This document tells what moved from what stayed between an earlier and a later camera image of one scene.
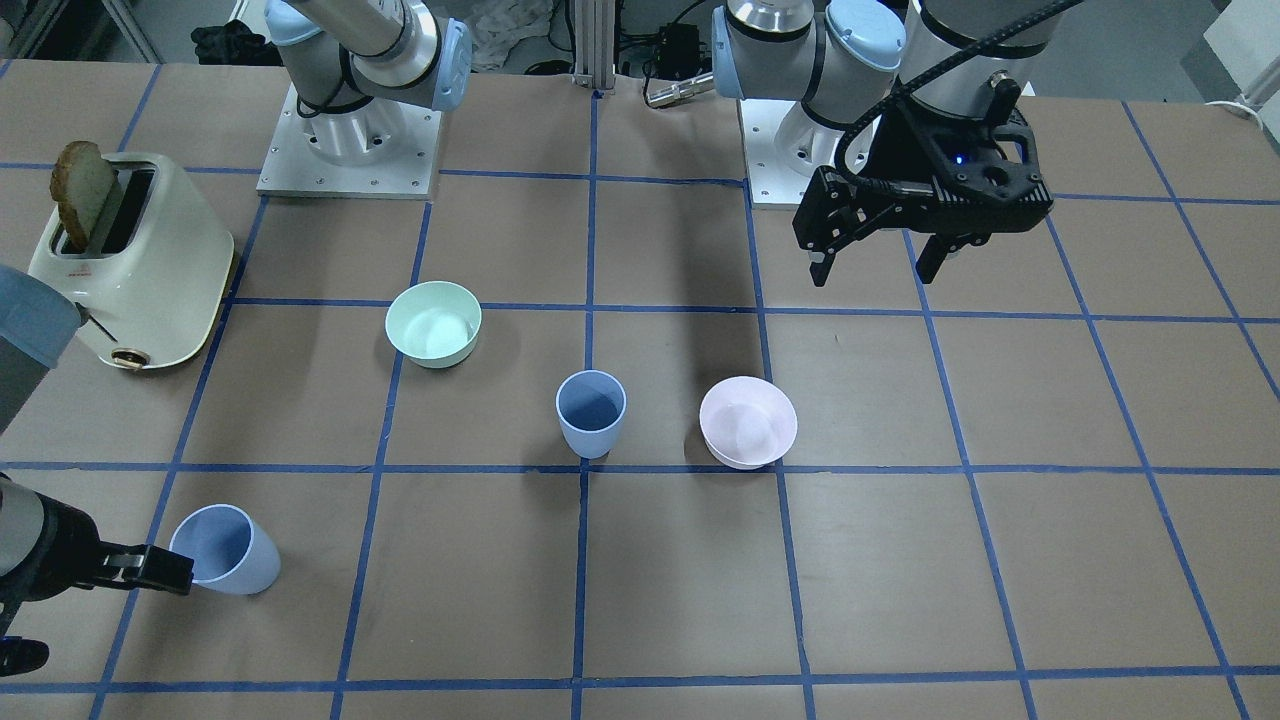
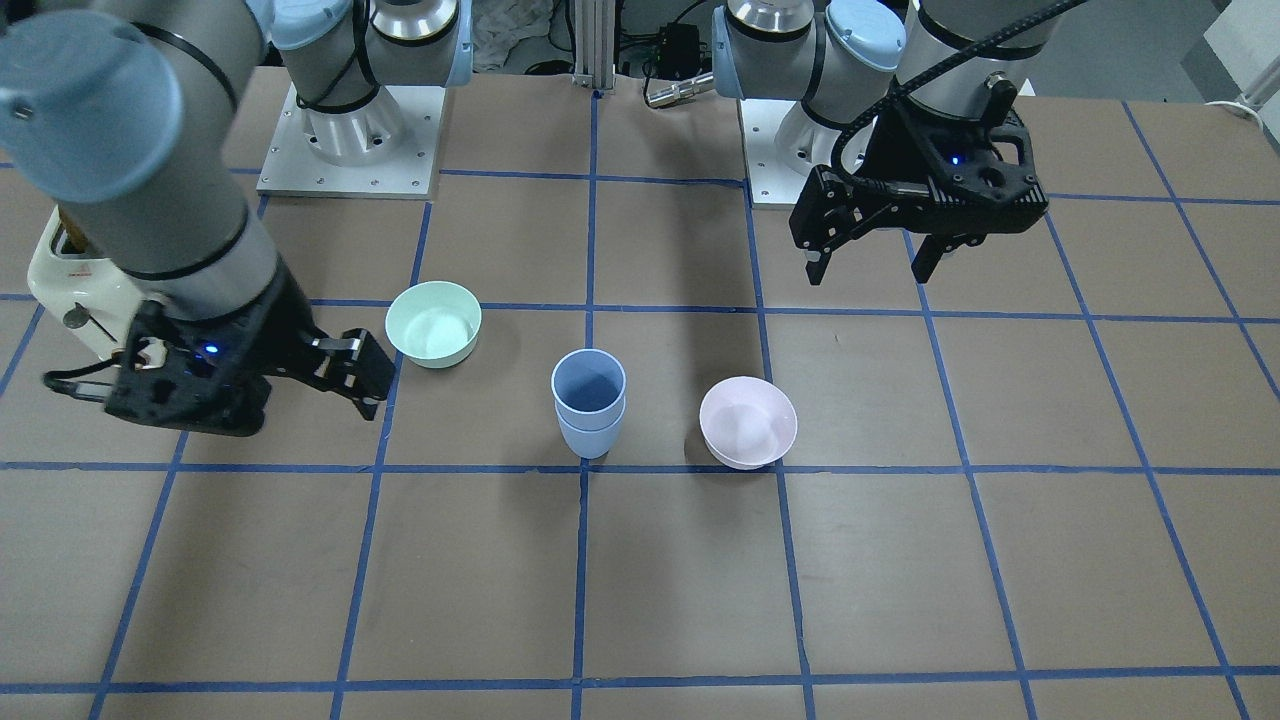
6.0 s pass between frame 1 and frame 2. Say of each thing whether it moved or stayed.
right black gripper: moved
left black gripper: stayed
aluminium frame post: stayed
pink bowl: stayed
